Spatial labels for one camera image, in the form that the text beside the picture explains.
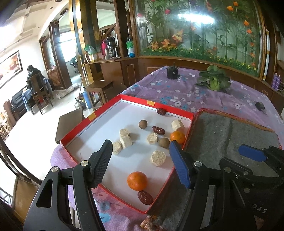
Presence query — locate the red cardboard box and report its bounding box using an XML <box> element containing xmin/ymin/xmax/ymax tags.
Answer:
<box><xmin>60</xmin><ymin>94</ymin><xmax>194</xmax><ymax>215</ymax></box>

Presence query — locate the purple floral tablecloth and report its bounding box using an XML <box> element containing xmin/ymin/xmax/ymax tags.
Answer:
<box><xmin>50</xmin><ymin>67</ymin><xmax>284</xmax><ymax>231</ymax></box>

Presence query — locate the black thermos jug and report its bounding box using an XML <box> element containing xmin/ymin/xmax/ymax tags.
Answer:
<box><xmin>106</xmin><ymin>37</ymin><xmax>118</xmax><ymax>58</ymax></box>

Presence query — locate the green bag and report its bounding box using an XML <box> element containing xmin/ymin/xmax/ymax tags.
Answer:
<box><xmin>84</xmin><ymin>44</ymin><xmax>98</xmax><ymax>55</ymax></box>

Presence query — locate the table with blue cloth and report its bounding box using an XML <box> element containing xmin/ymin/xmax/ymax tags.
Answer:
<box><xmin>22</xmin><ymin>78</ymin><xmax>49</xmax><ymax>111</ymax></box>

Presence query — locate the blue bottle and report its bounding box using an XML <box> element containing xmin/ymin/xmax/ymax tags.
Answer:
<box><xmin>83</xmin><ymin>91</ymin><xmax>92</xmax><ymax>109</ymax></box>

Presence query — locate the wooden chair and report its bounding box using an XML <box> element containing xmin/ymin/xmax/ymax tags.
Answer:
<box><xmin>27</xmin><ymin>73</ymin><xmax>54</xmax><ymax>115</ymax></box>

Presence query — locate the mandarin orange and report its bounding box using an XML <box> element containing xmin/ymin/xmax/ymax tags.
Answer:
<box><xmin>127</xmin><ymin>171</ymin><xmax>148</xmax><ymax>191</ymax></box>
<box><xmin>170</xmin><ymin>131</ymin><xmax>186</xmax><ymax>145</ymax></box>

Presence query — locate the green label plastic bottle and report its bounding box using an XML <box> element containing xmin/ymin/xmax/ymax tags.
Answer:
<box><xmin>126</xmin><ymin>37</ymin><xmax>136</xmax><ymax>58</ymax></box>

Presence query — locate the black sofa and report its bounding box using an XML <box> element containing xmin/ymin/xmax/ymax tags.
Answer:
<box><xmin>11</xmin><ymin>91</ymin><xmax>28</xmax><ymax>116</ymax></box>

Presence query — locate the metal kettle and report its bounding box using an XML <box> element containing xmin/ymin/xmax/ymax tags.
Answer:
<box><xmin>74</xmin><ymin>99</ymin><xmax>87</xmax><ymax>110</ymax></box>

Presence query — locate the glass display with artificial flowers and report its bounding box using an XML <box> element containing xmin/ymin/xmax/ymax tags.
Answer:
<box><xmin>133</xmin><ymin>0</ymin><xmax>267</xmax><ymax>77</ymax></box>

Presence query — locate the dark wooden stool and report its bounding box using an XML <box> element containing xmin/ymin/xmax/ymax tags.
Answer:
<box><xmin>55</xmin><ymin>110</ymin><xmax>86</xmax><ymax>144</ymax></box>

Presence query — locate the light wooden stool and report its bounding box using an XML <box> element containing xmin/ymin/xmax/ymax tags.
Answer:
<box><xmin>84</xmin><ymin>80</ymin><xmax>114</xmax><ymax>107</ymax></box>

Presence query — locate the small black metal device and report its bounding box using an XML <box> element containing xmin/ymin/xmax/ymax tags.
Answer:
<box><xmin>167</xmin><ymin>63</ymin><xmax>179</xmax><ymax>80</ymax></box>

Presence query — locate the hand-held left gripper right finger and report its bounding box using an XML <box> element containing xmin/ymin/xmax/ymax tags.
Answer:
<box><xmin>169</xmin><ymin>141</ymin><xmax>260</xmax><ymax>231</ymax></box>

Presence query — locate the framed wall painting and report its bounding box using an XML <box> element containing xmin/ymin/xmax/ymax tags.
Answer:
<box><xmin>0</xmin><ymin>51</ymin><xmax>23</xmax><ymax>89</ymax></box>

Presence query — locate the grey felt mat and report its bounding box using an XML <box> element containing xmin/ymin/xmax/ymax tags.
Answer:
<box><xmin>140</xmin><ymin>108</ymin><xmax>282</xmax><ymax>231</ymax></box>

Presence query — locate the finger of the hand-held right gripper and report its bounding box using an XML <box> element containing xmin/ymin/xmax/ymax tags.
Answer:
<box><xmin>219</xmin><ymin>157</ymin><xmax>284</xmax><ymax>189</ymax></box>
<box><xmin>238</xmin><ymin>144</ymin><xmax>284</xmax><ymax>176</ymax></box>

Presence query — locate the green bok choy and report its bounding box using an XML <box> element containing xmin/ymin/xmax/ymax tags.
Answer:
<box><xmin>195</xmin><ymin>65</ymin><xmax>231</xmax><ymax>91</ymax></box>

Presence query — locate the rolled striped cushion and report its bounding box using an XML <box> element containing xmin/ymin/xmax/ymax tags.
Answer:
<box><xmin>55</xmin><ymin>84</ymin><xmax>80</xmax><ymax>99</ymax></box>

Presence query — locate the tan rough nut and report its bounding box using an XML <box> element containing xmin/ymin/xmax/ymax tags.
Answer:
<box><xmin>150</xmin><ymin>151</ymin><xmax>166</xmax><ymax>165</ymax></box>

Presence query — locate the wooden cabinet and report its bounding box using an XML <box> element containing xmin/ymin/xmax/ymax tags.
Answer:
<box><xmin>85</xmin><ymin>57</ymin><xmax>156</xmax><ymax>89</ymax></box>

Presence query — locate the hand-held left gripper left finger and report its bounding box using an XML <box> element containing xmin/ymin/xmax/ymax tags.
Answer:
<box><xmin>23</xmin><ymin>139</ymin><xmax>113</xmax><ymax>231</ymax></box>

